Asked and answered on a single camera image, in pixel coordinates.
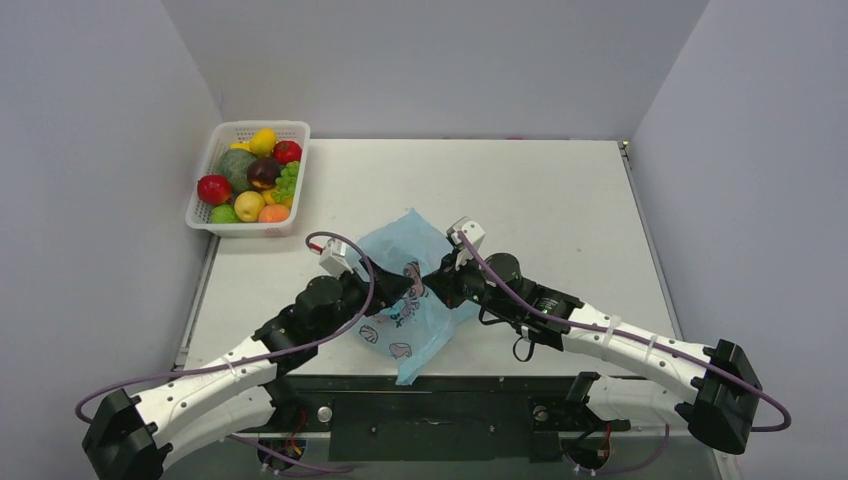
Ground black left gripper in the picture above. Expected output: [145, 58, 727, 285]
[315, 257, 413, 343]

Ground light blue printed plastic bag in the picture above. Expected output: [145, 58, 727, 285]
[354, 209, 477, 386]

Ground dark purple fake fruit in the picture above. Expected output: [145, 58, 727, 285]
[247, 157, 281, 190]

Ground bright yellow fake lemon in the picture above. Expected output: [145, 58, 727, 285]
[248, 128, 277, 158]

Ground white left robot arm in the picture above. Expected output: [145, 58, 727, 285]
[82, 259, 415, 479]

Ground orange fake peach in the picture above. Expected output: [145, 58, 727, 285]
[257, 204, 291, 223]

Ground green fake grapes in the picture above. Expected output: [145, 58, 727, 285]
[272, 161, 300, 204]

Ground green fake lime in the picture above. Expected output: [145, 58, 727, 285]
[208, 204, 241, 224]

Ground red fake tomato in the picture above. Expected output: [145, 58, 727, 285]
[271, 140, 303, 165]

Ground red fake apple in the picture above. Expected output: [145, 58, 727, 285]
[196, 174, 232, 206]

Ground green fake melon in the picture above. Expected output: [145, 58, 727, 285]
[214, 149, 258, 194]

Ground white plastic basket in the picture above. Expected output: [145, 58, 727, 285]
[185, 120, 311, 238]

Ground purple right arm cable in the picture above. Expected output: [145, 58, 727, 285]
[457, 230, 793, 433]

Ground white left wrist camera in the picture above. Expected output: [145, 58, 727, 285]
[319, 238, 353, 278]

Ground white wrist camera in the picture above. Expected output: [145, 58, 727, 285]
[319, 238, 353, 278]
[446, 216, 486, 270]

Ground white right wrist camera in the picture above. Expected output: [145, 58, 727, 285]
[446, 216, 486, 270]

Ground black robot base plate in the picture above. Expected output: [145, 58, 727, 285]
[252, 373, 630, 462]

